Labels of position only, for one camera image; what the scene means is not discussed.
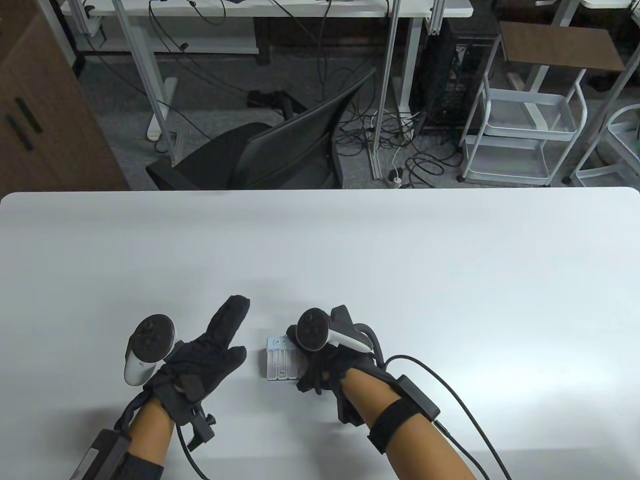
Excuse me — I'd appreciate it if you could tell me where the person's right hand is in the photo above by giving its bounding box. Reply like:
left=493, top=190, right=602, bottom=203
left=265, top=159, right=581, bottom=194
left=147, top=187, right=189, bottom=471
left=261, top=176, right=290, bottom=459
left=286, top=324, right=401, bottom=426

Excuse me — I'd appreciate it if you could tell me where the person's left hand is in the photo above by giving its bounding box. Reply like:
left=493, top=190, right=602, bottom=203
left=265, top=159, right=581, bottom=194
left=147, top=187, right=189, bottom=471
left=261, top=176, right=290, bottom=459
left=145, top=295, right=251, bottom=427

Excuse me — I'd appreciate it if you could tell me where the white toy piano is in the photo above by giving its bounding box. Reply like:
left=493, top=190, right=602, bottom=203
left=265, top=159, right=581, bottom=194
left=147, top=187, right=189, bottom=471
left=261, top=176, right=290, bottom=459
left=265, top=336, right=303, bottom=382

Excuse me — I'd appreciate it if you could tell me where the person's right forearm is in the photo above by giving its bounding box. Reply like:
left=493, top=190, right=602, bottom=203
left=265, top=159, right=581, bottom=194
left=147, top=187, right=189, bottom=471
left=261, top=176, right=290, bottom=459
left=342, top=367, right=481, bottom=480

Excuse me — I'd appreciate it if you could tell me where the person's left forearm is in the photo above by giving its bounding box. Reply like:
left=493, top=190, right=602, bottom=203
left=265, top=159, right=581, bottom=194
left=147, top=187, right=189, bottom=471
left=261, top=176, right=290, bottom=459
left=107, top=397, right=177, bottom=480

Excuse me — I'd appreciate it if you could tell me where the black right forearm sensor box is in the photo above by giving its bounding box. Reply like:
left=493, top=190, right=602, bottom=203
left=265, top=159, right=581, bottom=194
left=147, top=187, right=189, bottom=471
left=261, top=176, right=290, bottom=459
left=397, top=375, right=442, bottom=422

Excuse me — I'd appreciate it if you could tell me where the black left forearm sensor box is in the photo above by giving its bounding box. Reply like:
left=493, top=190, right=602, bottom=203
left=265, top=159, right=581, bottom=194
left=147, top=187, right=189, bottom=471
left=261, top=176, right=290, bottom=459
left=70, top=429, right=132, bottom=480

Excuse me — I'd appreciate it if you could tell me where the white and black right controller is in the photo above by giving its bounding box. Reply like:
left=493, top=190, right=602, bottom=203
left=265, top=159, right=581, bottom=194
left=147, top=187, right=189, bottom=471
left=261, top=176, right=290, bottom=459
left=297, top=305, right=376, bottom=353

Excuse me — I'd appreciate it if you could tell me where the white and black controller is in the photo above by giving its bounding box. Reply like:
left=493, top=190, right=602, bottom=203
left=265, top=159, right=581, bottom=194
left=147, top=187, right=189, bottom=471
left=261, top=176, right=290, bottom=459
left=123, top=314, right=177, bottom=387
left=297, top=305, right=376, bottom=353

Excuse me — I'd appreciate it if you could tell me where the white and black left controller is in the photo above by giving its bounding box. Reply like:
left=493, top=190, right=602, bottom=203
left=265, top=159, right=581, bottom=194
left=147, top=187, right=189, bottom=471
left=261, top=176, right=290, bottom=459
left=123, top=314, right=177, bottom=387

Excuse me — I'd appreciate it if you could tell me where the black office chair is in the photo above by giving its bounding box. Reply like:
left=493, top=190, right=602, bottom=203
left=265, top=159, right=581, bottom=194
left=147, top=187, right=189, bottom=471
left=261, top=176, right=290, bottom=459
left=145, top=67, right=377, bottom=191

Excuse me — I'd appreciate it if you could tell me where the brown wooden cabinet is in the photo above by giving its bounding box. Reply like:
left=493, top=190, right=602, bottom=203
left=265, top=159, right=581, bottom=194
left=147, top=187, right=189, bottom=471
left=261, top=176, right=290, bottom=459
left=0, top=10, right=132, bottom=192

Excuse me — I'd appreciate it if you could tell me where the white background desk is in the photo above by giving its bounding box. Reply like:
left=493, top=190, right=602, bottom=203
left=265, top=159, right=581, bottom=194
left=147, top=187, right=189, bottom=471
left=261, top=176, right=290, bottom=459
left=60, top=0, right=474, bottom=142

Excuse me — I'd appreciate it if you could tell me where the black computer tower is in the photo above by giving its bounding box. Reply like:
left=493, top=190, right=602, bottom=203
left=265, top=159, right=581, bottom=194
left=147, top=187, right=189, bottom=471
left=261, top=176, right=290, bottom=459
left=412, top=17, right=501, bottom=132

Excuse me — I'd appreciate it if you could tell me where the white three-tier cart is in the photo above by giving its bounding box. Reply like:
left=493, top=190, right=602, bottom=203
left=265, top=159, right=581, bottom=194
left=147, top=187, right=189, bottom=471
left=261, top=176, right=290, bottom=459
left=457, top=35, right=588, bottom=187

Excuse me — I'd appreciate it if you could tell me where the white metal rack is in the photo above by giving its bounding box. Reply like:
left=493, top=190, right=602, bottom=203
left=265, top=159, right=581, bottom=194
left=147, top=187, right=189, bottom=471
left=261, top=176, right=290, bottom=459
left=562, top=0, right=640, bottom=188

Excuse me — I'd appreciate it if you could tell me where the brown top side table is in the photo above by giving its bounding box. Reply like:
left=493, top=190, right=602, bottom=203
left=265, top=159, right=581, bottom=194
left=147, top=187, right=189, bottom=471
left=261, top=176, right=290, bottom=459
left=500, top=21, right=627, bottom=131

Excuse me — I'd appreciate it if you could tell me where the black right wrist mount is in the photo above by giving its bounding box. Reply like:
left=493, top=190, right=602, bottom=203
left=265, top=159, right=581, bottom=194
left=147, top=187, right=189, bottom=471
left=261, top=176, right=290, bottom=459
left=336, top=395, right=362, bottom=426

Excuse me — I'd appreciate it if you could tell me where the black wrist mount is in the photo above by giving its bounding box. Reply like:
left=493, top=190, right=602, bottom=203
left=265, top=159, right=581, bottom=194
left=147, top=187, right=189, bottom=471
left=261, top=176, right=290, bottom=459
left=186, top=402, right=218, bottom=451
left=336, top=395, right=362, bottom=426

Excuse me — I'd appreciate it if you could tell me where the black left wrist mount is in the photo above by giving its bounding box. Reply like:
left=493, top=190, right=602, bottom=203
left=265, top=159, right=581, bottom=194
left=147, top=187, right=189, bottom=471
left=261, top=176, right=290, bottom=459
left=186, top=402, right=218, bottom=451

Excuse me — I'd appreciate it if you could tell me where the black right glove cable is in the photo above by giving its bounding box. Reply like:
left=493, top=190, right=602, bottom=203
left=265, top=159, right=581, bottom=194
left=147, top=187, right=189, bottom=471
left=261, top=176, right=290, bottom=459
left=380, top=354, right=515, bottom=480

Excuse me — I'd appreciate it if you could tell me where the black glove cable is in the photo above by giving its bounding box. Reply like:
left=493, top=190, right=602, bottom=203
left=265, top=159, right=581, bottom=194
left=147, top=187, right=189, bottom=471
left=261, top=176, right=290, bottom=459
left=173, top=422, right=211, bottom=480
left=380, top=354, right=515, bottom=480

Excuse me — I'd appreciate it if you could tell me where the black braided cable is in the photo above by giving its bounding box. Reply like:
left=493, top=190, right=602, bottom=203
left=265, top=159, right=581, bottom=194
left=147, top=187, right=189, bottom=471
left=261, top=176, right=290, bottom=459
left=114, top=389, right=153, bottom=432

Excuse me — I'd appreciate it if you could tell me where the black right arm strap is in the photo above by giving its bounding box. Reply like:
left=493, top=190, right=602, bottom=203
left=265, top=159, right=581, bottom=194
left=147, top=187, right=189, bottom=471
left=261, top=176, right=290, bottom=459
left=367, top=399, right=426, bottom=455

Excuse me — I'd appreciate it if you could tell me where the black arm strap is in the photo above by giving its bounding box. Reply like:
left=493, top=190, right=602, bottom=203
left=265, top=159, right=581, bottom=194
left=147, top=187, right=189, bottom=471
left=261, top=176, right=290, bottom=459
left=367, top=399, right=426, bottom=455
left=107, top=450, right=165, bottom=480

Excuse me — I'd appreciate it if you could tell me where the black left glove cable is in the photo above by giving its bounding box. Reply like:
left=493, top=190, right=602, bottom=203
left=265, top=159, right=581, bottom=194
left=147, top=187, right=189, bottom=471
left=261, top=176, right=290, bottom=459
left=173, top=422, right=211, bottom=480

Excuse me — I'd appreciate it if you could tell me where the black left arm strap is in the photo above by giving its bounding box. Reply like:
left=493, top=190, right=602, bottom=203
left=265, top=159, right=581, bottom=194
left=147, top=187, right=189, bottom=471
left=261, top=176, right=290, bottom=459
left=107, top=450, right=165, bottom=480

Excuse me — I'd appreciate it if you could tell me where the tangle of black floor cables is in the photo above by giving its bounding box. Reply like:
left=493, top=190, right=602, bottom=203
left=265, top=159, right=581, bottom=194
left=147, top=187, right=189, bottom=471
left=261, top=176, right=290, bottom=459
left=336, top=95, right=463, bottom=190

